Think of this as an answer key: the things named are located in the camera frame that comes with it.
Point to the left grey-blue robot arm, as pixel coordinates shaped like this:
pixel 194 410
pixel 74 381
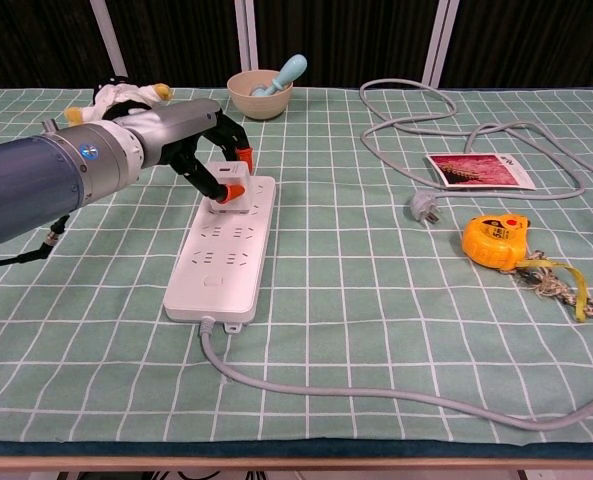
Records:
pixel 36 180

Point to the light blue pestle toy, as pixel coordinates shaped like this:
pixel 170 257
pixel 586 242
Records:
pixel 291 70

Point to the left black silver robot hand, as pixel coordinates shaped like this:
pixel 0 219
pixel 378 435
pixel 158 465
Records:
pixel 176 127

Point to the black folding partition screen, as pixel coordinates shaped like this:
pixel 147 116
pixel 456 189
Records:
pixel 326 35

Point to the yellow tape measure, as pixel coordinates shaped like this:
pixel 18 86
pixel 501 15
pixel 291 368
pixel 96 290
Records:
pixel 496 240

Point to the beige bowl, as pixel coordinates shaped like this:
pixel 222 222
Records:
pixel 258 105

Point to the red photo card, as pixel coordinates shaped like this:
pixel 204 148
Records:
pixel 476 170

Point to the green checked tablecloth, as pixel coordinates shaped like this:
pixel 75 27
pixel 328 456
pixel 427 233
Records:
pixel 351 280

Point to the white power strip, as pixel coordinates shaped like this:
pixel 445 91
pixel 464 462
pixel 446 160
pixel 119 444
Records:
pixel 221 265

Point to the white cube charger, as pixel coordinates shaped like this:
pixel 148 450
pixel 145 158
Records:
pixel 233 175

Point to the black white plush doll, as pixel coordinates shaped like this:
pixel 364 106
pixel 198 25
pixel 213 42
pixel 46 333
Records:
pixel 121 97

